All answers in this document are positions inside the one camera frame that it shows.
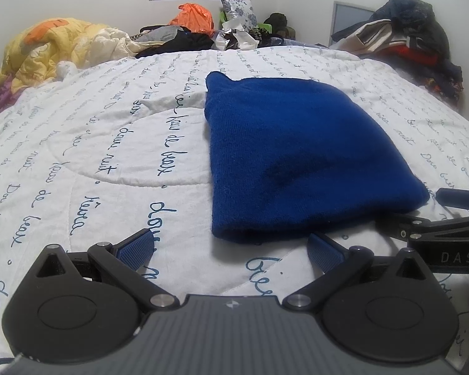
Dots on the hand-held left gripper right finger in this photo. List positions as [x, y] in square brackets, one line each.
[324, 252]

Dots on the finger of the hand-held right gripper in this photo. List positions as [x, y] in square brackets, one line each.
[422, 226]
[459, 199]

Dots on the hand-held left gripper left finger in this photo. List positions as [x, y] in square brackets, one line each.
[136, 246]

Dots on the blue knit sweater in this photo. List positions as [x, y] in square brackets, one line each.
[297, 148]

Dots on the pile of mixed clothes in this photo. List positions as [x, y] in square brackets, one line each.
[410, 35]

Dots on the dark clothes heap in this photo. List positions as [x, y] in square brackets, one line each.
[176, 41]

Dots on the white script-printed bedspread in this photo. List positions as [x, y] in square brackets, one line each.
[101, 144]

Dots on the grey framed panel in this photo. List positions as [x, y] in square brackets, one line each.
[349, 19]

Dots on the yellow quilt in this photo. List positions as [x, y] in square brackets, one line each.
[62, 43]

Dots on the silver foil bag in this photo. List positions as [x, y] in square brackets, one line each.
[238, 39]

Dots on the green plastic item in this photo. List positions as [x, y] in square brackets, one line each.
[264, 29]

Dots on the dark camouflage hat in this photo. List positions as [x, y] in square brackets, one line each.
[279, 23]

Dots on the orange plastic bag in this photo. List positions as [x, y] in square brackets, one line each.
[193, 19]

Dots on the blue floral pillow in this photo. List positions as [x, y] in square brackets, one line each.
[242, 11]

